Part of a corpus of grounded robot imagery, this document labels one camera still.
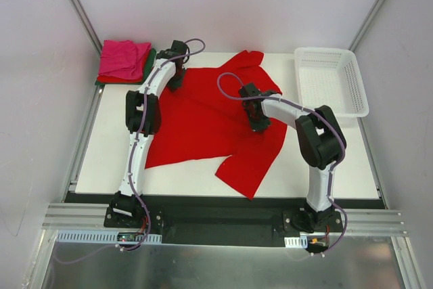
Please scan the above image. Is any white slotted cable duct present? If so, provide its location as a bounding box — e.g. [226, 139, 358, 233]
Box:
[57, 230, 162, 245]

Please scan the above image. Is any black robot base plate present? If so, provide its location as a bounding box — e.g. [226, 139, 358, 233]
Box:
[104, 194, 343, 247]

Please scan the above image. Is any folded pink t shirt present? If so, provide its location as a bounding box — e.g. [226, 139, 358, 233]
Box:
[98, 40, 152, 76]

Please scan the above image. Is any folded green t shirt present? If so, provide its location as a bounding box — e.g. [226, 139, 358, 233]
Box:
[95, 48, 156, 86]

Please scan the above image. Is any aluminium frame post right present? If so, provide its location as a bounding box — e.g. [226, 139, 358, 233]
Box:
[348, 0, 387, 52]

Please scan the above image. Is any aluminium frame post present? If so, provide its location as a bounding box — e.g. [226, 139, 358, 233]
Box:
[69, 0, 102, 55]
[348, 0, 387, 52]

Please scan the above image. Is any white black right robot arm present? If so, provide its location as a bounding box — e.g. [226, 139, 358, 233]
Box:
[238, 83, 346, 234]

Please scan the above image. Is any white perforated plastic basket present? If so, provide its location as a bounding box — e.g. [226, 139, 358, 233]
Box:
[294, 47, 369, 128]

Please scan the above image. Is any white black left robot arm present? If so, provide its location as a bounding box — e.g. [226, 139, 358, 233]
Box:
[104, 40, 191, 228]

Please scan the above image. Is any aluminium frame post left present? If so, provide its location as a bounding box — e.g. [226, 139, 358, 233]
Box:
[69, 0, 102, 55]

